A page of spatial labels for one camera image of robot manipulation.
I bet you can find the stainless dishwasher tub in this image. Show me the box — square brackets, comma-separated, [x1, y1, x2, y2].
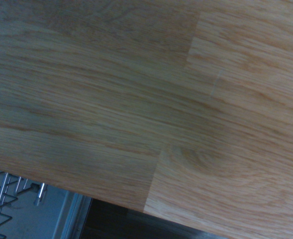
[0, 171, 93, 239]

